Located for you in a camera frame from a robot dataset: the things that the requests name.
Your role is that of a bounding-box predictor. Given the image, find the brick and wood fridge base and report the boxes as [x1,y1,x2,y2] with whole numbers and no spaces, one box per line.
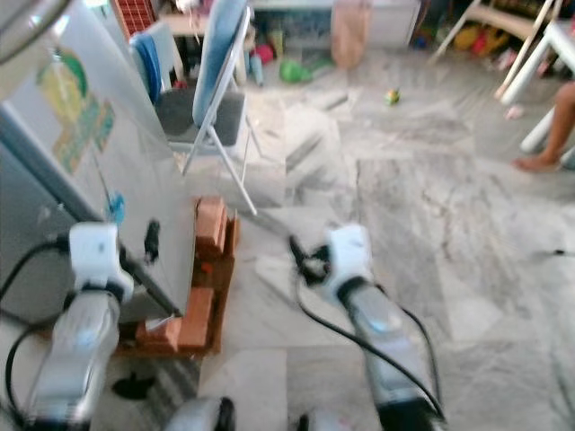
[135,198,240,356]

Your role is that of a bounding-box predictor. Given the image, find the white table leg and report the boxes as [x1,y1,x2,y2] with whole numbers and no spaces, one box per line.
[494,22,575,105]

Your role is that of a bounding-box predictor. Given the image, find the red lattice crate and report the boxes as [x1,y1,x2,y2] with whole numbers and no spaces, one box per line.
[121,0,159,37]

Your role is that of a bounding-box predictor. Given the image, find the green yellow fridge sticker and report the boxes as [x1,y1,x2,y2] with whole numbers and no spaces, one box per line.
[36,54,118,176]

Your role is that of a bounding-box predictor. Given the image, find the green toy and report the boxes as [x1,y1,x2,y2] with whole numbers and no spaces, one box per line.
[278,58,313,87]

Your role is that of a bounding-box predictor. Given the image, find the person's bare leg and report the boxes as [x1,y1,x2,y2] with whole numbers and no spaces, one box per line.
[512,81,575,173]

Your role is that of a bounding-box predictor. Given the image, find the blue cloth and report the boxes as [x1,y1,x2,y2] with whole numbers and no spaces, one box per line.
[130,34,164,92]

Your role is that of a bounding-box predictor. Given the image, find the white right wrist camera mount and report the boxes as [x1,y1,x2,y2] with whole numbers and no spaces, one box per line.
[323,224,375,294]

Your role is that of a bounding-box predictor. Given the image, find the small blue clip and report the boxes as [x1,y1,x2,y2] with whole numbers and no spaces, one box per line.
[107,193,128,224]

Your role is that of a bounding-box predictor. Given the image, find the brown paper bag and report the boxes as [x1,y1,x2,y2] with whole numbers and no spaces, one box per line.
[331,0,372,69]

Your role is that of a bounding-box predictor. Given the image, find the fridge door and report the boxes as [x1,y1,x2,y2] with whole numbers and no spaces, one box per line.
[9,0,199,320]

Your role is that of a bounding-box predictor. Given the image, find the folding chair blue back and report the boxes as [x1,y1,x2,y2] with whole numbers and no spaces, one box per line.
[157,0,258,216]

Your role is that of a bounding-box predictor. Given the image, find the small black floor object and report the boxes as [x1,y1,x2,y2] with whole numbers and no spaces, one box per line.
[112,373,159,401]

